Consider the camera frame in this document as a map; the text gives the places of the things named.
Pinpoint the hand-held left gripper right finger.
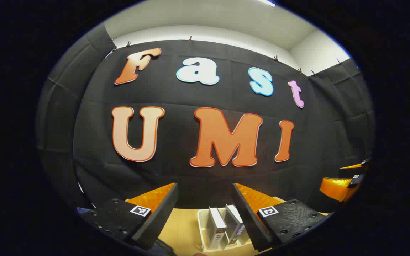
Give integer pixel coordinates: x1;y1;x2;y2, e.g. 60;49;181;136
231;183;330;253

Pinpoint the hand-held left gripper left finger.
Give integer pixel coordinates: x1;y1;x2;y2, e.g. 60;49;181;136
79;182;179;250

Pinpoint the blue illustrated cover book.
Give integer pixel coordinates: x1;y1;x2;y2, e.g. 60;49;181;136
225;204;245;246

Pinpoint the dark cover book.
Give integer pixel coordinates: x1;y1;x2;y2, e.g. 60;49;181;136
208;207;229;249

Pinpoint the white bookshelf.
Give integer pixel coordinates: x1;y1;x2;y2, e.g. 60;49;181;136
197;207;254;253

